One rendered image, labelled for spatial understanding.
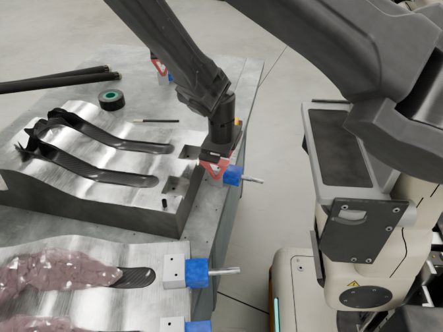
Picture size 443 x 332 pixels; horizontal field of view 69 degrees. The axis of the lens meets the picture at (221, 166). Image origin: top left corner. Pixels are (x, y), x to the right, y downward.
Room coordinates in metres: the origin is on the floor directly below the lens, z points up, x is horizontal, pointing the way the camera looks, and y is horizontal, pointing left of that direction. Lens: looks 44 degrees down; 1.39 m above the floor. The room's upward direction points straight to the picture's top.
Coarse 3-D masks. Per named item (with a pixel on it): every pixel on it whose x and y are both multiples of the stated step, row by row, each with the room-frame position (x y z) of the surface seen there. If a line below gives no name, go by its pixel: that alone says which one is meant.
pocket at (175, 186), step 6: (168, 180) 0.48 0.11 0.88; (174, 180) 0.49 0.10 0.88; (180, 180) 0.49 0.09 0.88; (186, 180) 0.48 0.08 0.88; (168, 186) 0.48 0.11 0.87; (174, 186) 0.48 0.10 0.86; (180, 186) 0.48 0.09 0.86; (186, 186) 0.47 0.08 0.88; (162, 192) 0.45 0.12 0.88; (168, 192) 0.47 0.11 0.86; (174, 192) 0.47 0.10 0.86; (180, 192) 0.47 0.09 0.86; (186, 192) 0.46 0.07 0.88
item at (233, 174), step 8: (216, 168) 0.55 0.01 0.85; (232, 168) 0.57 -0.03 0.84; (240, 168) 0.57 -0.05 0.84; (208, 176) 0.55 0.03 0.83; (224, 176) 0.54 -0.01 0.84; (232, 176) 0.54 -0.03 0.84; (240, 176) 0.54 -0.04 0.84; (248, 176) 0.55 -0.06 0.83; (216, 184) 0.54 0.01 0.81; (232, 184) 0.53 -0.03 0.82
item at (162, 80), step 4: (160, 68) 1.05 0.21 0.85; (164, 68) 1.05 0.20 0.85; (168, 72) 1.05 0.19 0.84; (160, 76) 1.03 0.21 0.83; (164, 76) 1.03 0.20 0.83; (168, 76) 1.04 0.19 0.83; (160, 80) 1.03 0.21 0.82; (164, 80) 1.03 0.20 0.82; (168, 80) 1.03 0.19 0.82; (172, 80) 1.04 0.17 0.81; (160, 84) 1.03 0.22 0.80; (164, 84) 1.03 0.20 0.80; (168, 84) 1.03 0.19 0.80
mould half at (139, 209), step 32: (64, 128) 0.60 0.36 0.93; (128, 128) 0.66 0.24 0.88; (160, 128) 0.66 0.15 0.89; (0, 160) 0.57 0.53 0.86; (32, 160) 0.49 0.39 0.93; (96, 160) 0.54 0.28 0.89; (128, 160) 0.55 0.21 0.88; (160, 160) 0.54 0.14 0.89; (0, 192) 0.48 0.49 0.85; (32, 192) 0.46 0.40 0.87; (64, 192) 0.44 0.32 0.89; (96, 192) 0.45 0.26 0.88; (128, 192) 0.45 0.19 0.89; (160, 192) 0.44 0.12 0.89; (192, 192) 0.49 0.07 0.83; (128, 224) 0.41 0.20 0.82; (160, 224) 0.40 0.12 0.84
